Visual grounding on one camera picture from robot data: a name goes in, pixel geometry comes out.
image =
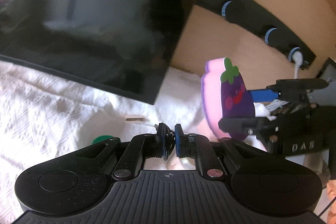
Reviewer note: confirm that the black monitor screen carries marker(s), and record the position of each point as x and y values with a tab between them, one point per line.
120	46

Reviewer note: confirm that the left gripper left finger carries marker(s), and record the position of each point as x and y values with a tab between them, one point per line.
134	156

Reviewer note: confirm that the black power strip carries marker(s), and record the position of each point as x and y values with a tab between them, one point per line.
259	21

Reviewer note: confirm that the purple eggplant felt plush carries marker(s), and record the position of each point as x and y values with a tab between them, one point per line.
224	94

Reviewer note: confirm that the computer case glass panel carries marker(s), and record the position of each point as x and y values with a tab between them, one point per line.
328	70

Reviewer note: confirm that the white textured blanket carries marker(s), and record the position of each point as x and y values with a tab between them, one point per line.
44	116

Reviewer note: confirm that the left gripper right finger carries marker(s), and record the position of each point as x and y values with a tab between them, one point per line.
201	150

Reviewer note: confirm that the black cord charm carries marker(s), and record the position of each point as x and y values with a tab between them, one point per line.
164	141

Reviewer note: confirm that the white usb adapter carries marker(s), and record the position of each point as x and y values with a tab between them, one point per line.
135	118

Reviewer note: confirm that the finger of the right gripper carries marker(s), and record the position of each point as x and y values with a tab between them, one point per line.
289	90
240	128

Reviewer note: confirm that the green round tin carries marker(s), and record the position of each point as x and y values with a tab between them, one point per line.
101	138

